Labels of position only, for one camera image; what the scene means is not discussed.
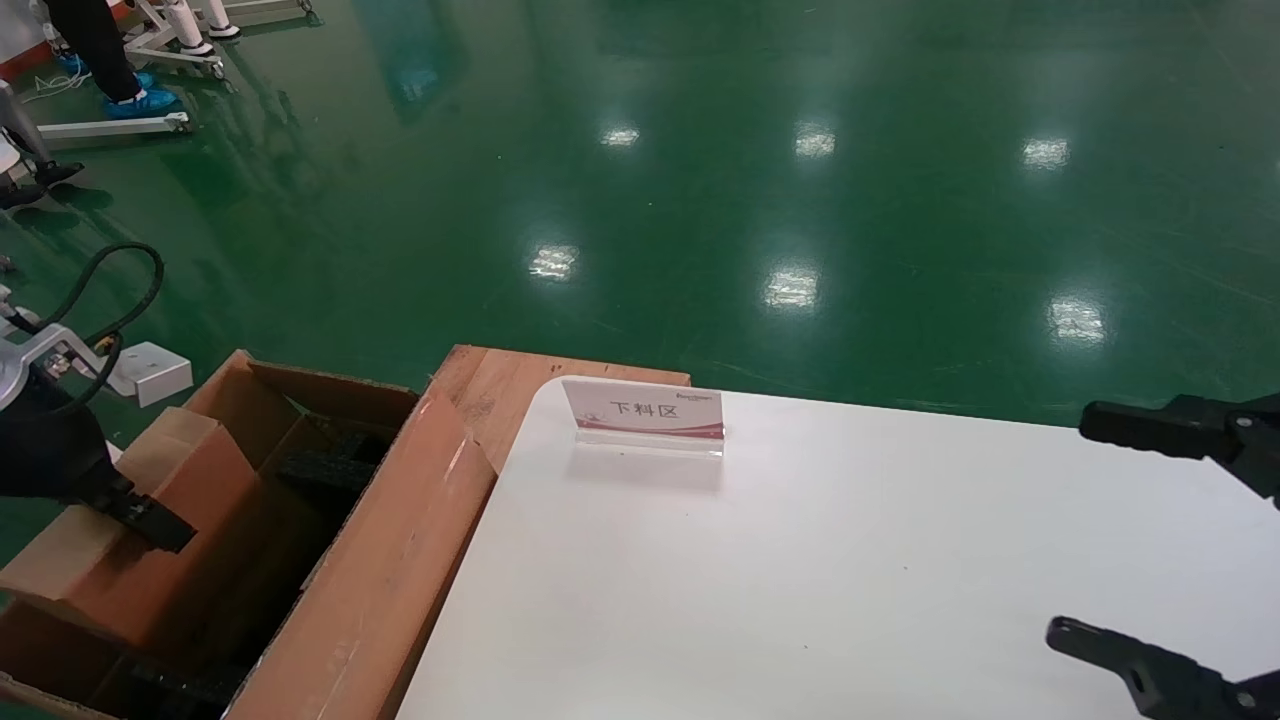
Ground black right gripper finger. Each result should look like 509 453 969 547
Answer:
1078 393 1280 498
1045 615 1280 720

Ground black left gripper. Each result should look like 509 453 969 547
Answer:
0 375 198 554

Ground small cardboard box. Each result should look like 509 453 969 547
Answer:
0 405 266 651

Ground large open cardboard box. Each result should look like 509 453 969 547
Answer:
0 350 498 720

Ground black foam pad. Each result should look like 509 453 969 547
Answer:
275 415 401 491
125 650 251 716

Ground white stand foot bar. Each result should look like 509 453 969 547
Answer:
35 112 191 139

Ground blue shoe cover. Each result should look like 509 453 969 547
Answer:
105 88 181 119

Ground white wheeled stand base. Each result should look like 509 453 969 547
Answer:
110 0 316 81

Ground person black trouser legs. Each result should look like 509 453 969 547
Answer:
45 0 141 101

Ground acrylic sign with red print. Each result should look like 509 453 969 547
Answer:
562 377 727 459

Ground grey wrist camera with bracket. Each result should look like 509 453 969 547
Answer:
0 320 194 408

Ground thick black cable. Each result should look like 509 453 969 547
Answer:
35 242 166 416

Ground grey post with black foot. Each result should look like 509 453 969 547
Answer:
0 80 86 211

